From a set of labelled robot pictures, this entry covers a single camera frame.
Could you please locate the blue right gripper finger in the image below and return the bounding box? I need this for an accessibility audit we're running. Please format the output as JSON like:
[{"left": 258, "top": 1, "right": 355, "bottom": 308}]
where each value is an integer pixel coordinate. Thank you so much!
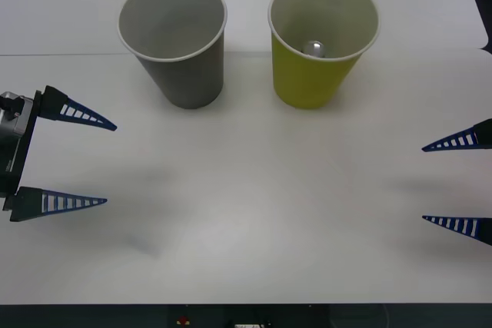
[
  {"left": 421, "top": 214, "right": 492, "bottom": 247},
  {"left": 421, "top": 118, "right": 492, "bottom": 153}
]

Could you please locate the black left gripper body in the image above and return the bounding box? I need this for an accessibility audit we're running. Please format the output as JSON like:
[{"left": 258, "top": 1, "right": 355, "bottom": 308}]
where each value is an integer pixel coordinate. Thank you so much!
[{"left": 0, "top": 89, "right": 44, "bottom": 197}]

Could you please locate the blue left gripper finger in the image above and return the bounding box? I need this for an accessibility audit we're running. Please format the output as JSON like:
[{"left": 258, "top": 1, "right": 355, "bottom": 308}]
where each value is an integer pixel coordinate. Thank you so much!
[
  {"left": 2, "top": 185, "right": 109, "bottom": 224},
  {"left": 39, "top": 84, "right": 118, "bottom": 132}
]

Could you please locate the yellow-green plastic waste bin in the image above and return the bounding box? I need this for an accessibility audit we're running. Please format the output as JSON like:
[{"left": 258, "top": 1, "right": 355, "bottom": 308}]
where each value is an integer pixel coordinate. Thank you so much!
[{"left": 267, "top": 0, "right": 381, "bottom": 111}]

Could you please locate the grey plastic waste bin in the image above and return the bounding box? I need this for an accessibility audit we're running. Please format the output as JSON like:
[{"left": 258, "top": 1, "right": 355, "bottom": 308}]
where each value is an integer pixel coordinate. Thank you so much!
[{"left": 116, "top": 0, "right": 228, "bottom": 110}]

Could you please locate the silver drink can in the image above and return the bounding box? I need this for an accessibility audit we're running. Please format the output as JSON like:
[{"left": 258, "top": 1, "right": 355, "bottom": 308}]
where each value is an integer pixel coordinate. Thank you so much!
[{"left": 301, "top": 39, "right": 328, "bottom": 59}]

